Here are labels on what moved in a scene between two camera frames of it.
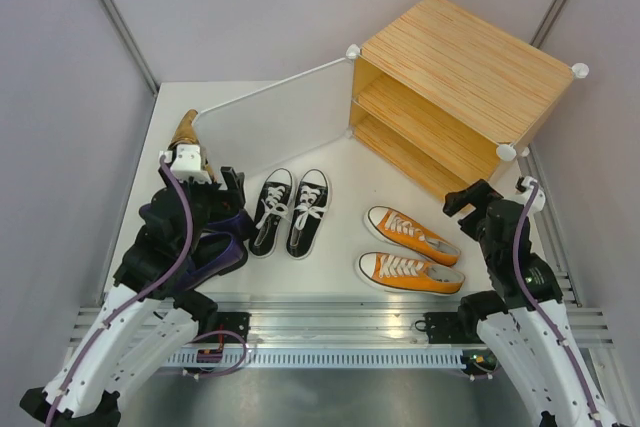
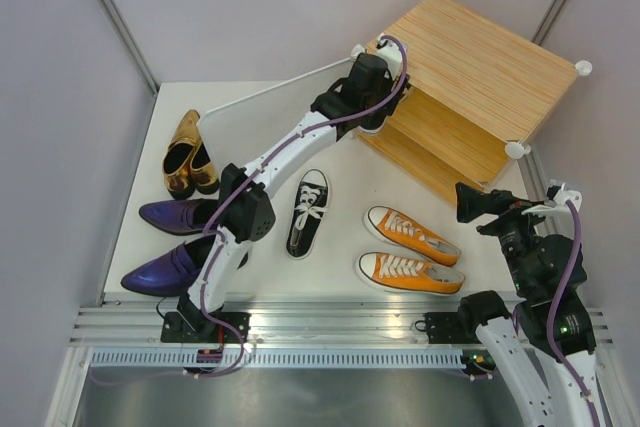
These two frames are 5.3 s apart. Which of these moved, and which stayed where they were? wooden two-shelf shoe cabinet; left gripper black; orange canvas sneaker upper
Moved: left gripper black
Stayed: orange canvas sneaker upper; wooden two-shelf shoe cabinet
